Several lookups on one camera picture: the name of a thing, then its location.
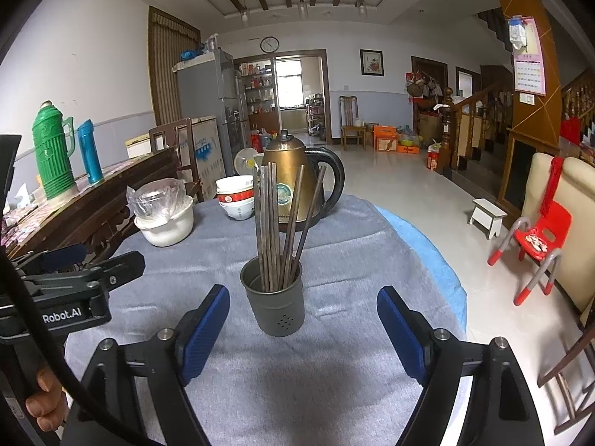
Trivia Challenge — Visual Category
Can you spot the grey metal chopstick holder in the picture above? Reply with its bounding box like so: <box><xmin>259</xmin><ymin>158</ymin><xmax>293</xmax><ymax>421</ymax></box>
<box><xmin>240</xmin><ymin>256</ymin><xmax>305</xmax><ymax>338</ymax></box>

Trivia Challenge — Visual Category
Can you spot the blue table cover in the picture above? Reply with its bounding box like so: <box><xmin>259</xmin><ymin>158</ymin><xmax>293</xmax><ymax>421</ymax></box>
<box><xmin>372</xmin><ymin>204</ymin><xmax>468</xmax><ymax>336</ymax></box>

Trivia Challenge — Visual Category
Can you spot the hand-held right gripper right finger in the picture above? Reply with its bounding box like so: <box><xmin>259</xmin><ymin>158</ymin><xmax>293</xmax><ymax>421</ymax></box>
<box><xmin>376</xmin><ymin>285</ymin><xmax>546</xmax><ymax>446</ymax></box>

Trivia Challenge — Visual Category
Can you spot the grey tablecloth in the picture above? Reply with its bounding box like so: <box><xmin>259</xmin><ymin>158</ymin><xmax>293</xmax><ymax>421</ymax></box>
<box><xmin>62</xmin><ymin>194</ymin><xmax>459</xmax><ymax>446</ymax></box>

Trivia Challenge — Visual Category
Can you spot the dark wooden dining chair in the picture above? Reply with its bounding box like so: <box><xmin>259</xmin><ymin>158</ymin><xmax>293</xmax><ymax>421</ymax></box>
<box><xmin>536</xmin><ymin>307</ymin><xmax>595</xmax><ymax>436</ymax></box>

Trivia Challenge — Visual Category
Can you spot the black cable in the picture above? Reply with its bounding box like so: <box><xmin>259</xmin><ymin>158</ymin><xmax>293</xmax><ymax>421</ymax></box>
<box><xmin>0</xmin><ymin>248</ymin><xmax>155</xmax><ymax>446</ymax></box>

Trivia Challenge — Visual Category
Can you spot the person's left hand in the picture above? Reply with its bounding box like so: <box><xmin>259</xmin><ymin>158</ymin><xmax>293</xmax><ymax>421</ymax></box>
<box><xmin>25</xmin><ymin>366</ymin><xmax>70</xmax><ymax>434</ymax></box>

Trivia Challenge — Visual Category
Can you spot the clear plastic bag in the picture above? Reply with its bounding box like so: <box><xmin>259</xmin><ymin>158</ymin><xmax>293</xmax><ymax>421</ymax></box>
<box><xmin>126</xmin><ymin>178</ymin><xmax>187</xmax><ymax>219</ymax></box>

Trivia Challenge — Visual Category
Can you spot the brown wooden chair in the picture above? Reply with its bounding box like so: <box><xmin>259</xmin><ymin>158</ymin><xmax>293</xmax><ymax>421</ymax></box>
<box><xmin>149</xmin><ymin>118</ymin><xmax>206</xmax><ymax>203</ymax></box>

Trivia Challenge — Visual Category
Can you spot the white chest freezer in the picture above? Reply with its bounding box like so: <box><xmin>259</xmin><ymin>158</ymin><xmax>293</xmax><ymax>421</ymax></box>
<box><xmin>190</xmin><ymin>117</ymin><xmax>223</xmax><ymax>192</ymax></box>

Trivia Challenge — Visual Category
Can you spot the pink wall calendar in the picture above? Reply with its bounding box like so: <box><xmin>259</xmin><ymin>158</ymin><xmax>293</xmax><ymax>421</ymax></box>
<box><xmin>513</xmin><ymin>17</ymin><xmax>546</xmax><ymax>97</ymax></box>

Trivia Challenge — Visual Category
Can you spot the red child chair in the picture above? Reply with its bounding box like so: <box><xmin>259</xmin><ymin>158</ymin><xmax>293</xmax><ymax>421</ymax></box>
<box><xmin>488</xmin><ymin>200</ymin><xmax>573</xmax><ymax>307</ymax></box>

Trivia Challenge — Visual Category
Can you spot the small white stool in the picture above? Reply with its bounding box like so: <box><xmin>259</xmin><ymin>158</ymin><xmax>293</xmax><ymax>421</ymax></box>
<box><xmin>468</xmin><ymin>198</ymin><xmax>508</xmax><ymax>240</ymax></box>

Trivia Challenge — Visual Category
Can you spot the cream box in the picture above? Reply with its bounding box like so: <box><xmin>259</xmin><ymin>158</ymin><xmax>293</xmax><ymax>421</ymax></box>
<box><xmin>125</xmin><ymin>133</ymin><xmax>152</xmax><ymax>159</ymax></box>

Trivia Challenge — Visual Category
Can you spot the white table fan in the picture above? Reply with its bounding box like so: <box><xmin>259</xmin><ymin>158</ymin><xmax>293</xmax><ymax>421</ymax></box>
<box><xmin>233</xmin><ymin>147</ymin><xmax>259</xmax><ymax>178</ymax></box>

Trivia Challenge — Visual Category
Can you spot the tall-backed wooden chair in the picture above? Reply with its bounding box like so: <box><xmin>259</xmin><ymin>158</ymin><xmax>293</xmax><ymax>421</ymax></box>
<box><xmin>339</xmin><ymin>95</ymin><xmax>367</xmax><ymax>151</ymax></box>

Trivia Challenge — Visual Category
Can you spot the grey refrigerator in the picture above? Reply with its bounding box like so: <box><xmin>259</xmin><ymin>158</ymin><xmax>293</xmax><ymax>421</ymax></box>
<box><xmin>174</xmin><ymin>48</ymin><xmax>252</xmax><ymax>164</ymax></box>

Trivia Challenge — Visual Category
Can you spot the brown striped curtain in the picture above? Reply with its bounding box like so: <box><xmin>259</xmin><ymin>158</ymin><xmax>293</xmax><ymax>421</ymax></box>
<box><xmin>147</xmin><ymin>6</ymin><xmax>202</xmax><ymax>127</ymax></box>

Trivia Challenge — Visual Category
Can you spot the blue thermos flask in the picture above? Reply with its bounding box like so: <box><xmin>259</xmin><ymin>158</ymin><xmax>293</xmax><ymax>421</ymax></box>
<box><xmin>75</xmin><ymin>119</ymin><xmax>106</xmax><ymax>185</ymax></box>

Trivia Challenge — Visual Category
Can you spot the brass electric kettle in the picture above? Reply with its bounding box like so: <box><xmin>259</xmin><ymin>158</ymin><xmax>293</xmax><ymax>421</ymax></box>
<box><xmin>258</xmin><ymin>129</ymin><xmax>346</xmax><ymax>231</ymax></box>

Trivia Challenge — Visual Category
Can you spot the bunch of dark chopsticks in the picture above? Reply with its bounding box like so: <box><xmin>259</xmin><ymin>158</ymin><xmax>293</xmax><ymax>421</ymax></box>
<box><xmin>253</xmin><ymin>162</ymin><xmax>327</xmax><ymax>293</ymax></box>

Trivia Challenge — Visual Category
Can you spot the wooden staircase railing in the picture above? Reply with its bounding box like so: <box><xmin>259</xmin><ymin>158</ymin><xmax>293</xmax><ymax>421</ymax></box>
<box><xmin>439</xmin><ymin>70</ymin><xmax>514</xmax><ymax>183</ymax></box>

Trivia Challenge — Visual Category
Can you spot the orange cardboard box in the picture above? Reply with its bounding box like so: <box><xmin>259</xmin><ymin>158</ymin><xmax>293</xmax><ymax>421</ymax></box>
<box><xmin>373</xmin><ymin>124</ymin><xmax>401</xmax><ymax>152</ymax></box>

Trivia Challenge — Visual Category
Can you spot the green thermos jug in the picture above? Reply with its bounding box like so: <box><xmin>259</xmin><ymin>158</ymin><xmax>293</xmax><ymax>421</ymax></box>
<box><xmin>32</xmin><ymin>100</ymin><xmax>78</xmax><ymax>201</ymax></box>

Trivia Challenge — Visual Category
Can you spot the white plastic basin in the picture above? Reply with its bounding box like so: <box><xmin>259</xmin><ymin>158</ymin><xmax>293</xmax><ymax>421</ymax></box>
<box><xmin>134</xmin><ymin>195</ymin><xmax>195</xmax><ymax>248</ymax></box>

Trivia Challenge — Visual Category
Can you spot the framed wall picture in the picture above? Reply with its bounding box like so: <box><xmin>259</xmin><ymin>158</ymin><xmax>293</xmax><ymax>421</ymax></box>
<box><xmin>360</xmin><ymin>49</ymin><xmax>387</xmax><ymax>77</ymax></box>

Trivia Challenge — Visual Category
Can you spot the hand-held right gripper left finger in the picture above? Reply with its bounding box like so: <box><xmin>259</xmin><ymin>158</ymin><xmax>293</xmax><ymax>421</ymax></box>
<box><xmin>60</xmin><ymin>284</ymin><xmax>231</xmax><ymax>446</ymax></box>

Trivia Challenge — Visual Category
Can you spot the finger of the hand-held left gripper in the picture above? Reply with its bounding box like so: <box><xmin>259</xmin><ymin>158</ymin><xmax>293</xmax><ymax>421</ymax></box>
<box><xmin>20</xmin><ymin>250</ymin><xmax>146</xmax><ymax>291</ymax></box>
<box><xmin>9</xmin><ymin>242</ymin><xmax>89</xmax><ymax>278</ymax></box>

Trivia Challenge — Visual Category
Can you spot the plain white bowl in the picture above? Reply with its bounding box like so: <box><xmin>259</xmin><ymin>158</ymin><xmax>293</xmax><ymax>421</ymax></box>
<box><xmin>216</xmin><ymin>175</ymin><xmax>255</xmax><ymax>194</ymax></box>

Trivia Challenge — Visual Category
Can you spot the white bowl with red band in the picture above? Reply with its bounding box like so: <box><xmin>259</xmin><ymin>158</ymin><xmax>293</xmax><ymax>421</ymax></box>
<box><xmin>217</xmin><ymin>190</ymin><xmax>255</xmax><ymax>205</ymax></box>

